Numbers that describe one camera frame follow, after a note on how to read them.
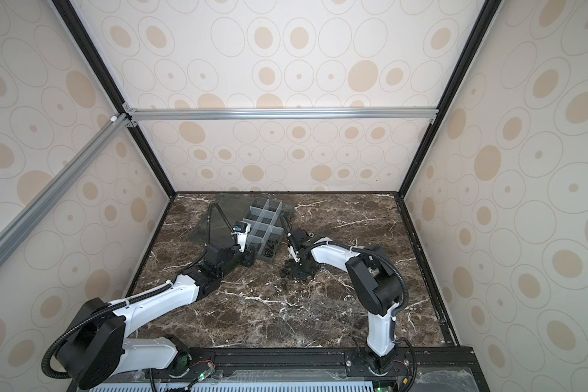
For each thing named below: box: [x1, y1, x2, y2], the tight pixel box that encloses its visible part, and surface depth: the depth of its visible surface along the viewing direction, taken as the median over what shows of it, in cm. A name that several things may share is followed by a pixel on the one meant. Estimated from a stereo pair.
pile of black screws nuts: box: [279, 258, 296, 280], surface depth 95 cm
